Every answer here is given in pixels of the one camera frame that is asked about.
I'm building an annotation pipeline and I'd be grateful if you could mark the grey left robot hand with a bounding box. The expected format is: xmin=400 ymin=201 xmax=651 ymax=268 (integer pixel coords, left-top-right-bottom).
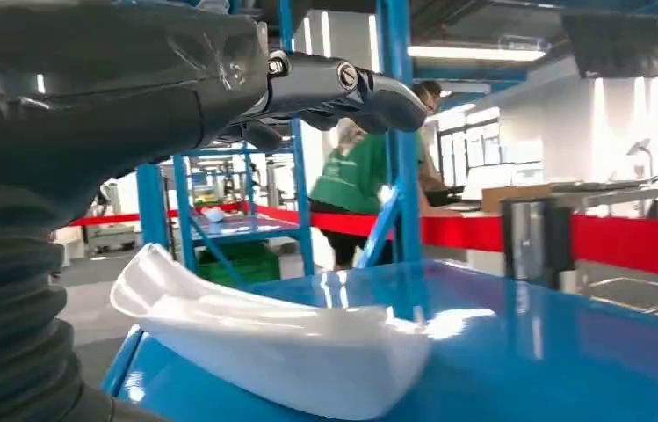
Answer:
xmin=0 ymin=0 xmax=430 ymax=205

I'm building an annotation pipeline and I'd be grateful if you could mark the green plastic crate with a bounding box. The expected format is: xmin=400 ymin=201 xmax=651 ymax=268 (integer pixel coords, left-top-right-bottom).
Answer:
xmin=196 ymin=241 xmax=281 ymax=287

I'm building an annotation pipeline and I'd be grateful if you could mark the person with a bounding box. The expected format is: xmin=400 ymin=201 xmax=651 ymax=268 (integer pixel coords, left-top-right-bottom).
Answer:
xmin=307 ymin=79 xmax=465 ymax=272

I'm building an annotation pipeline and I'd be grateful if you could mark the cardboard box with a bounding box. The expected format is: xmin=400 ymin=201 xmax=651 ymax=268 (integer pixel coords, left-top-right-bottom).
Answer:
xmin=480 ymin=184 xmax=560 ymax=215

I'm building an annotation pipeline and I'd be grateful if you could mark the steel table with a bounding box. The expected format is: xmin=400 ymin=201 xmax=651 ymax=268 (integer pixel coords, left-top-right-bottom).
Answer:
xmin=549 ymin=178 xmax=658 ymax=222

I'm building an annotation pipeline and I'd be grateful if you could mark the red barrier tape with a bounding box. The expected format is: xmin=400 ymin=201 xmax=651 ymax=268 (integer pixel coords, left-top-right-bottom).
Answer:
xmin=69 ymin=200 xmax=658 ymax=282

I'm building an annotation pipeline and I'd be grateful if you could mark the barrier post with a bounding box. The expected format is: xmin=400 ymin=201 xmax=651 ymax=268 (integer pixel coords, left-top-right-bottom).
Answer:
xmin=501 ymin=196 xmax=576 ymax=291

